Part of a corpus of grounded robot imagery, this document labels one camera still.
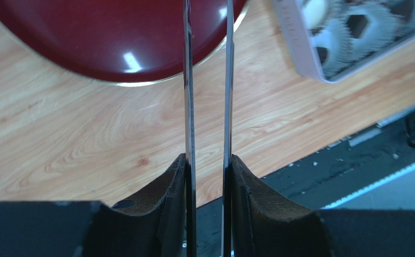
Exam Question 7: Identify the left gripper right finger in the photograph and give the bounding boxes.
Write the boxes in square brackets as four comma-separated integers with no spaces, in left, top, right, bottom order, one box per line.
[231,156,415,256]

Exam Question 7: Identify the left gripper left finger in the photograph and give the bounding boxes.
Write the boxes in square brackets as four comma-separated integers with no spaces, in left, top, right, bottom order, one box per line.
[0,154,186,256]

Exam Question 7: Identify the metal tongs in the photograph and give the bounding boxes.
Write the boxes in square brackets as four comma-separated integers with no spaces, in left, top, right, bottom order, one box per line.
[182,1,243,256]

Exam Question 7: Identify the dark red round plate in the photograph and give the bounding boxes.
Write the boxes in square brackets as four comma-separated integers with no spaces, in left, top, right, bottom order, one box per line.
[0,0,250,87]

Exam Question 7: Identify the pink square tin box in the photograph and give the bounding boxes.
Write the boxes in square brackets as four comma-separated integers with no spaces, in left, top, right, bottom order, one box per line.
[273,1,415,83]

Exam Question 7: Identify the white oval chocolate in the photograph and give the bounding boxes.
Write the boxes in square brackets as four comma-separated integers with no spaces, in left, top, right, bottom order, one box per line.
[302,0,329,29]

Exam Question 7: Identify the brown rectangular chocolate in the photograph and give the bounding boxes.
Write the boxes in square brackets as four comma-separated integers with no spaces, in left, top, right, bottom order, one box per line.
[346,14,369,39]

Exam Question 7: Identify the ridged dark square chocolate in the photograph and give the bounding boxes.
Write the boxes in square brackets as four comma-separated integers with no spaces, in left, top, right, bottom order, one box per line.
[316,47,329,65]

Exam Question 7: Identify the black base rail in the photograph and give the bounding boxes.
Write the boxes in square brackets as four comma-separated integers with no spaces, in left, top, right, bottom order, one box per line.
[198,108,415,251]

